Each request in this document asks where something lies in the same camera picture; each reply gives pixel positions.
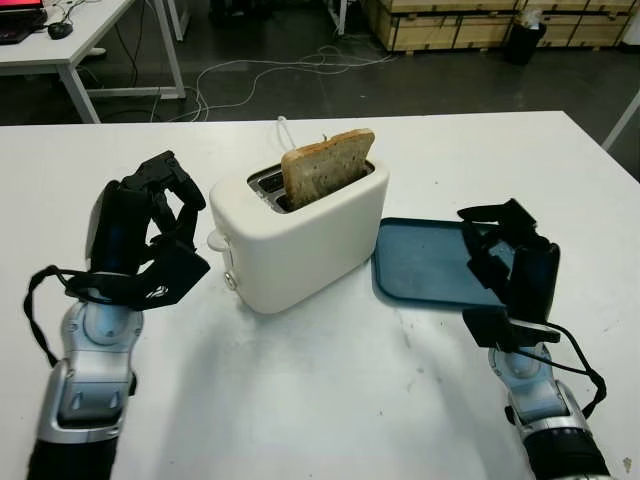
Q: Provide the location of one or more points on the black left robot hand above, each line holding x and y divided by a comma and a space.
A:
117, 225

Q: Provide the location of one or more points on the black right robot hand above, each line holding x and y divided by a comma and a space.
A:
535, 280

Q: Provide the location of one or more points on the white toaster lever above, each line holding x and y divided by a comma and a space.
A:
216, 242

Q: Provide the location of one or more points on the slice of brown bread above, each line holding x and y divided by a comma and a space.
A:
325, 170

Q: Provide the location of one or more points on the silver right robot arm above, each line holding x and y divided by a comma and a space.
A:
540, 400

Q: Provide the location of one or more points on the teal plastic tray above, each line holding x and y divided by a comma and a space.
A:
420, 260

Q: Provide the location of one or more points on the cream two-slot toaster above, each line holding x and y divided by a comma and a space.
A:
310, 250

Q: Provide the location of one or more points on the white slanted table leg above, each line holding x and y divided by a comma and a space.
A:
622, 122

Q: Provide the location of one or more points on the white office desk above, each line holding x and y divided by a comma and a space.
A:
75, 45

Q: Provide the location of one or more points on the black computer mouse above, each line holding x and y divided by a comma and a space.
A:
60, 30

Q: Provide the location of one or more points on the white desk leg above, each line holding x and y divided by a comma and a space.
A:
340, 17
181, 20

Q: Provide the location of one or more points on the black laptop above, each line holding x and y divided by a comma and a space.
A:
20, 20

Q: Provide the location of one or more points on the black trash bin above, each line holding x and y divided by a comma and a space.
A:
525, 45

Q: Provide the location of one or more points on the wooden pallets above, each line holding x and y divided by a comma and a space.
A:
440, 30
585, 27

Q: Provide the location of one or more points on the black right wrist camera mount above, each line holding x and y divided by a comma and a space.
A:
487, 327

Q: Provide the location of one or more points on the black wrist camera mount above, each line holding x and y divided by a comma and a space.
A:
170, 280
487, 327

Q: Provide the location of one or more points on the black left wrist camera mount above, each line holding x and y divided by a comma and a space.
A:
170, 280

